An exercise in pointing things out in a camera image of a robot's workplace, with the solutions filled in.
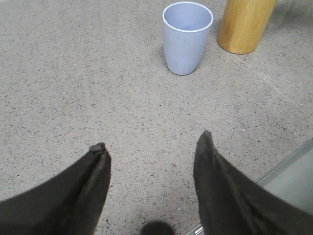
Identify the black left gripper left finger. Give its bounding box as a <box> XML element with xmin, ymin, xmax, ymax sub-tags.
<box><xmin>0</xmin><ymin>142</ymin><xmax>111</xmax><ymax>235</ymax></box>

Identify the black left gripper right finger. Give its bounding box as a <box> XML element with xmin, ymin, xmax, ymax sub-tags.
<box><xmin>193</xmin><ymin>130</ymin><xmax>313</xmax><ymax>235</ymax></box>

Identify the blue plastic cup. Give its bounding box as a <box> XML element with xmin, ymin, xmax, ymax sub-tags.
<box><xmin>162</xmin><ymin>1</ymin><xmax>214</xmax><ymax>75</ymax></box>

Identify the bamboo wooden cylindrical holder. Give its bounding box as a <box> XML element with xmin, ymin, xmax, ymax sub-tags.
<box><xmin>217</xmin><ymin>0</ymin><xmax>277</xmax><ymax>54</ymax></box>

